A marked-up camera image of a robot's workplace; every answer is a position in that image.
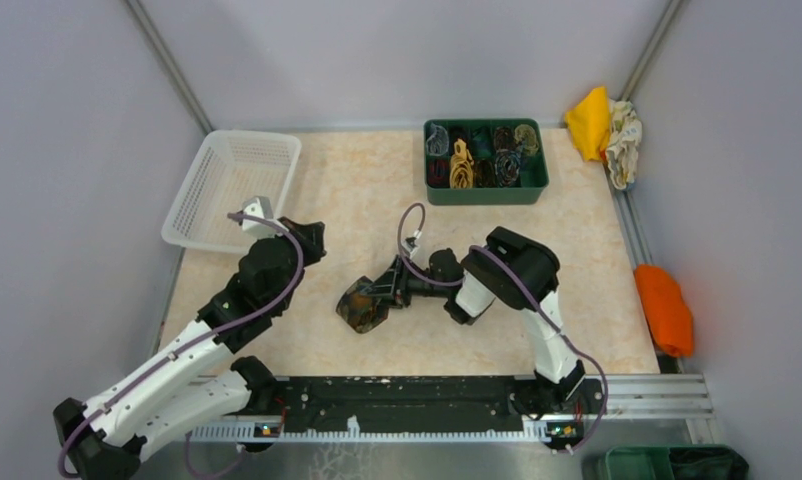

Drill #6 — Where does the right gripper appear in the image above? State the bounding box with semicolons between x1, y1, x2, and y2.
361;254;451;308

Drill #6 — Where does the brown green patterned tie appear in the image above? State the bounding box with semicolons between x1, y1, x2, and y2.
335;276;389;334

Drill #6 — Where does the green compartment tray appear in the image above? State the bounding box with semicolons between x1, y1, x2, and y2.
423;118;550;206

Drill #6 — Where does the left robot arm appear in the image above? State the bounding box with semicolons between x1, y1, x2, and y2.
53;212;326;479

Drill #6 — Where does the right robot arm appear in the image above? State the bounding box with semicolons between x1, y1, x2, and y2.
336;227;586;413

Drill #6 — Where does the white plastic basket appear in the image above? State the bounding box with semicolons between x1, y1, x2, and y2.
161;130;302;254

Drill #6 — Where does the red dark rolled tie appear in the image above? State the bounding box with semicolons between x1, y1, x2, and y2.
426;157;450;189

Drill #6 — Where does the yellow rolled tie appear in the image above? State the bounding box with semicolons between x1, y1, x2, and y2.
449;139;474;189

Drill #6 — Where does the grey rolled tie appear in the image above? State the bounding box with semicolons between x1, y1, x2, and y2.
425;122;450;156

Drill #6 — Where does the blue patterned rolled tie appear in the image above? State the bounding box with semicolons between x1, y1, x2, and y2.
494;149;521;188

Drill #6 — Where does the olive rolled tie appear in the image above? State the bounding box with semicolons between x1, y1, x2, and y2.
513;123;540;156

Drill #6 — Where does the yellow cloth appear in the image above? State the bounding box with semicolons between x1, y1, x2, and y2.
564;86;611;162

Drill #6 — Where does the cream patterned cloth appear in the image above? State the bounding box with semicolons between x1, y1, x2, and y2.
605;99;643;191

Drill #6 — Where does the orange cloth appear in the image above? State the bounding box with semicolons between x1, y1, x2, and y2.
634;264;694;358

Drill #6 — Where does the green bin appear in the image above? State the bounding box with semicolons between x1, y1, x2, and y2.
594;445;750;479

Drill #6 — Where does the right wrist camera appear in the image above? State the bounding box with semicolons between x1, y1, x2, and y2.
400;236;420;261

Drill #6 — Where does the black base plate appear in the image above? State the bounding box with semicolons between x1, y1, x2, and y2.
212;374;608;439

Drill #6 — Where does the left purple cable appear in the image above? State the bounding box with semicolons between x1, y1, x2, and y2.
56;211;306;480

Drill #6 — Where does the purple cable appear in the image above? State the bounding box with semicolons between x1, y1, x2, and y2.
56;211;306;480
396;202;611;455

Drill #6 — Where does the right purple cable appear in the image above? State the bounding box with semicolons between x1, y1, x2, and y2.
396;202;611;455

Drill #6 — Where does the aluminium frame rail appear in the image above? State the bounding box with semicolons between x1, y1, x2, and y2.
174;374;713;444

